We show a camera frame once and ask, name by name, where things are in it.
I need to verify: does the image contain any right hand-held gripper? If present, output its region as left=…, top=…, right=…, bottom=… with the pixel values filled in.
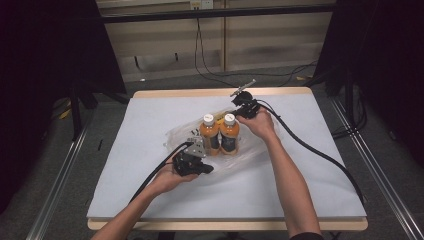
left=229, top=78, right=262, bottom=120

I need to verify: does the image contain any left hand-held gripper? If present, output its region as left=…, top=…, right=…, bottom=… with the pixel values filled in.
left=171, top=135, right=215, bottom=177

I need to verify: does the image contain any clear plastic bag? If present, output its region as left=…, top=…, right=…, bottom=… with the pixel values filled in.
left=163, top=106, right=278, bottom=178

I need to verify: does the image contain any orange drink bottle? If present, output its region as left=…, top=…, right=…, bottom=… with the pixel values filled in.
left=219, top=113, right=241, bottom=156
left=199, top=113, right=222, bottom=157

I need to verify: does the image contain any person's right hand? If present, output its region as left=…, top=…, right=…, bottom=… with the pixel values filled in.
left=236, top=108, right=278, bottom=142

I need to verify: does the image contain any person's left hand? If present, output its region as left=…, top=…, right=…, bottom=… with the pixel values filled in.
left=151, top=159, right=201, bottom=196

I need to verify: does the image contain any wooden table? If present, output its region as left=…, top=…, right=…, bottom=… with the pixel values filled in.
left=87, top=87, right=369, bottom=232

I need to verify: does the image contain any white table mat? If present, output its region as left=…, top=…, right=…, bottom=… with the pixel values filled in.
left=87, top=94, right=368, bottom=219

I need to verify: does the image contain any black horizontal bar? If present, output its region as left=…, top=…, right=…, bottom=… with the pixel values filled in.
left=100, top=3, right=337, bottom=24

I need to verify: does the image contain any black metal stand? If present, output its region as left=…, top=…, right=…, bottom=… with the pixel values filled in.
left=67, top=81, right=84, bottom=142

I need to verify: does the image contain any black curtain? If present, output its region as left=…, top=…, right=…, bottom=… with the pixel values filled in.
left=0, top=0, right=127, bottom=214
left=314, top=0, right=424, bottom=168

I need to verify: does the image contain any left hand-held gripper cable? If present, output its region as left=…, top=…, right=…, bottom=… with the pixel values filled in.
left=129, top=141, right=195, bottom=204

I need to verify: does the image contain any hand-held gripper cable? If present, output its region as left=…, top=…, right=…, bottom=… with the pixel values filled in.
left=129, top=141, right=195, bottom=204
left=255, top=99, right=367, bottom=205

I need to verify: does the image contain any black wall cable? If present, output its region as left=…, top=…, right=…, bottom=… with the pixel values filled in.
left=194, top=17, right=234, bottom=88

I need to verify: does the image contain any vertical wooden wall strip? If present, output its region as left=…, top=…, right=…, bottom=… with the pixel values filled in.
left=221, top=0, right=228, bottom=73

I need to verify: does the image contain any right hand-held gripper cable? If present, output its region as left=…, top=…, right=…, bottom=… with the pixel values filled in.
left=255, top=99, right=367, bottom=205

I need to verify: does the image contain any white wall socket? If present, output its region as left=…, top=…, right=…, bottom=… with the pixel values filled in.
left=189, top=0, right=214, bottom=10

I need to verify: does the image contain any bundle of floor cables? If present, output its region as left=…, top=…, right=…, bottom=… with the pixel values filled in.
left=331, top=94, right=368, bottom=140

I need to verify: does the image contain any metal floor rail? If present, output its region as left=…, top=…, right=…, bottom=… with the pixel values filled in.
left=25, top=113, right=98, bottom=240
left=329, top=96, right=424, bottom=240

